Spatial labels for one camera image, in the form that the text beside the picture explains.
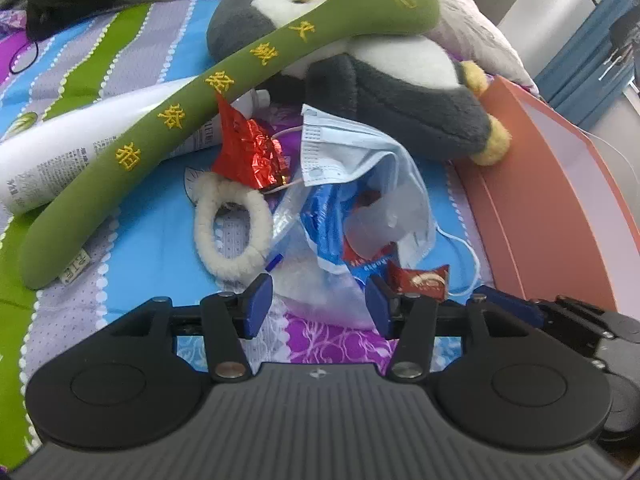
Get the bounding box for white fuzzy hair tie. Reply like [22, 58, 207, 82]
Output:
[192, 172, 275, 281]

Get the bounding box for grey penguin plush toy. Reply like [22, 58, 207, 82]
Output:
[206, 0, 512, 167]

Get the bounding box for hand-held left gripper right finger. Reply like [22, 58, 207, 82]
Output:
[365, 275, 535, 382]

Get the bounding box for white tube bottle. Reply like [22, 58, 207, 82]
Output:
[0, 82, 273, 217]

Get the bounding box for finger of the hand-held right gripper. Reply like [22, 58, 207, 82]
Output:
[481, 285, 632, 359]

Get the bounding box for red candy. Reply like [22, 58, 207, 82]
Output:
[387, 260, 451, 303]

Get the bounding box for blue curtain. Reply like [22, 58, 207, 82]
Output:
[532, 0, 640, 131]

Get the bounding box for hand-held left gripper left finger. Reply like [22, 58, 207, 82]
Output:
[106, 274, 274, 382]

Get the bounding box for orange cardboard box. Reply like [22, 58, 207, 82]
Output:
[450, 76, 640, 318]

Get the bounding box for black hair tie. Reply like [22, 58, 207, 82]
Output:
[8, 39, 41, 74]

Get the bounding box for blue and white packet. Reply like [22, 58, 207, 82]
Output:
[300, 184, 401, 281]

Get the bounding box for clear plastic bag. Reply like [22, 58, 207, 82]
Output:
[270, 185, 386, 331]

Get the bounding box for blue face mask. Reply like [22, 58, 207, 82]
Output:
[300, 104, 481, 297]

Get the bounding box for striped floral bedsheet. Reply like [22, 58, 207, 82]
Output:
[0, 0, 501, 471]

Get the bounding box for green plush spoon toy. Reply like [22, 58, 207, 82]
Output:
[22, 0, 443, 291]

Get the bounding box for red foil wrapper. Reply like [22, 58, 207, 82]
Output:
[210, 91, 293, 192]

